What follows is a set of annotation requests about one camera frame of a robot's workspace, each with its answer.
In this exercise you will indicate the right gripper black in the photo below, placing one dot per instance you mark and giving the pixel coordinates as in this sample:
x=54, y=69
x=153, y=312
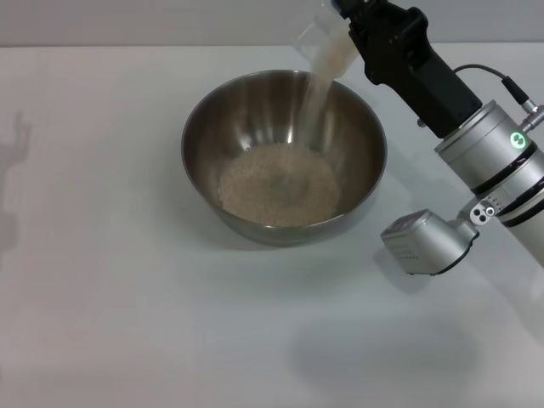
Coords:
x=408, y=68

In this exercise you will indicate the clear plastic measuring cup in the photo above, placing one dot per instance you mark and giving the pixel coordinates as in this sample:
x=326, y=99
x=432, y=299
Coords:
x=312, y=38

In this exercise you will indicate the stainless steel mixing bowl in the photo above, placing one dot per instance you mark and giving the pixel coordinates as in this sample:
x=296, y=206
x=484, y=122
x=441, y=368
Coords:
x=361, y=170

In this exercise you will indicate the white uncooked rice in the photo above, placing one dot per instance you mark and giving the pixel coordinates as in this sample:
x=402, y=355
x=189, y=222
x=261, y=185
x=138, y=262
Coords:
x=276, y=191

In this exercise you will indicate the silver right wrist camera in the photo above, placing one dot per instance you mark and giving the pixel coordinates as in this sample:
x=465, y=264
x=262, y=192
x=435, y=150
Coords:
x=425, y=246

